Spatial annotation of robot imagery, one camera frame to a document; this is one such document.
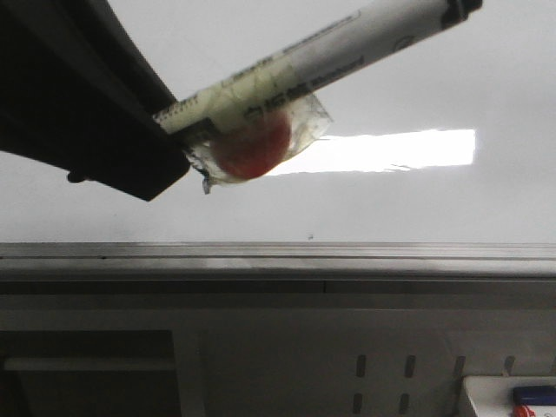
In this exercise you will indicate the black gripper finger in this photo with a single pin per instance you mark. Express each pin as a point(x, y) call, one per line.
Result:
point(77, 94)

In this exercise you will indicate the white black-tipped whiteboard marker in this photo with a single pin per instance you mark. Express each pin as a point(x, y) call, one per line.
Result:
point(242, 127)

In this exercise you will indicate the white perforated stand panel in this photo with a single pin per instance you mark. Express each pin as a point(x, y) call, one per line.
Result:
point(352, 362)

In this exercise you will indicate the white plastic marker tray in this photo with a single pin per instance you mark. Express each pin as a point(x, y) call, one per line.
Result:
point(493, 396)

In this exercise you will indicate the red-capped marker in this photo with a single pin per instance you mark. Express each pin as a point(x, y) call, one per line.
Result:
point(523, 411)

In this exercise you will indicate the blue-capped marker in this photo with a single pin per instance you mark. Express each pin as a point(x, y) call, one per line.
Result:
point(535, 395)

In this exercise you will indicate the white whiteboard with metal frame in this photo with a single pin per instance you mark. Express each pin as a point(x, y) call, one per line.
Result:
point(441, 156)

